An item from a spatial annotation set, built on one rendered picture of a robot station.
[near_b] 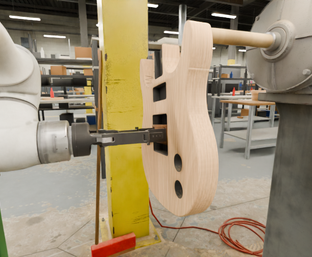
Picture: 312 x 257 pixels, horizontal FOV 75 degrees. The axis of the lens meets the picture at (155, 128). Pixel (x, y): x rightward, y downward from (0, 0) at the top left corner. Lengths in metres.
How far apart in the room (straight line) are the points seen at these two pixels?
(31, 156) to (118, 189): 1.07
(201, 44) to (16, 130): 0.37
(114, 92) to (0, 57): 0.91
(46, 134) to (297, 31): 0.59
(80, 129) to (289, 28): 0.53
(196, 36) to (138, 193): 1.27
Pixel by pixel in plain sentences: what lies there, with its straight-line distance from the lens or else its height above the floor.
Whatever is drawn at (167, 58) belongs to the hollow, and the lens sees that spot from 0.50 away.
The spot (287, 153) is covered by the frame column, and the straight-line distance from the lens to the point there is 0.82.
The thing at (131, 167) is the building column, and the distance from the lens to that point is 1.43.
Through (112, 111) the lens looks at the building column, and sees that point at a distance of 1.31.
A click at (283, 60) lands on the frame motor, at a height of 1.20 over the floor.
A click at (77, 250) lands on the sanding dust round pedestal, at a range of 1.76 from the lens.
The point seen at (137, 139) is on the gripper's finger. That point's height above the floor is 1.03.
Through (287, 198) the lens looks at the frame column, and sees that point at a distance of 0.86.
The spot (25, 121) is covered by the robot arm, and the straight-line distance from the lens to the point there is 0.46.
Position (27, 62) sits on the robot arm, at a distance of 0.51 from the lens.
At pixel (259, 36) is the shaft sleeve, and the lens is 0.58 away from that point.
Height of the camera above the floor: 1.14
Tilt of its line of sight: 12 degrees down
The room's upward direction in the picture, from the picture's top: straight up
